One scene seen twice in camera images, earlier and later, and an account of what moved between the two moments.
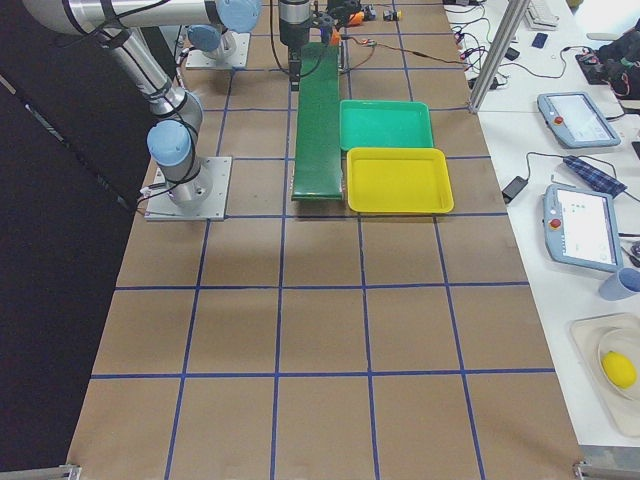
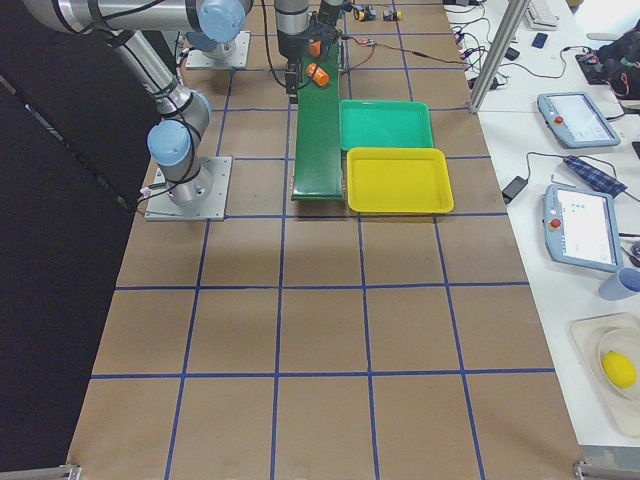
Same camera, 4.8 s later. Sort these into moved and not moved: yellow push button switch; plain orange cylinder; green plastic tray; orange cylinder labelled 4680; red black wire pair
Moved: orange cylinder labelled 4680; plain orange cylinder
Not moved: yellow push button switch; red black wire pair; green plastic tray
